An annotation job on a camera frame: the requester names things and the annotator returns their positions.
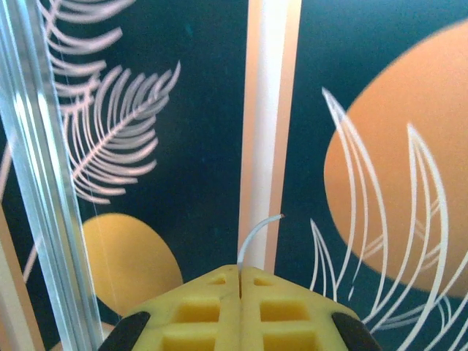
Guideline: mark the aluminium frame post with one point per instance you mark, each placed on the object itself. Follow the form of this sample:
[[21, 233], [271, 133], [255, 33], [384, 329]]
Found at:
[[40, 164]]

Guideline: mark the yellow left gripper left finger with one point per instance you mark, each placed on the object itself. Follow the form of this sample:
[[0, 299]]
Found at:
[[226, 311]]

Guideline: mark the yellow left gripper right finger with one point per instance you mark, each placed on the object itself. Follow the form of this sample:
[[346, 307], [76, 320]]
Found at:
[[252, 311]]

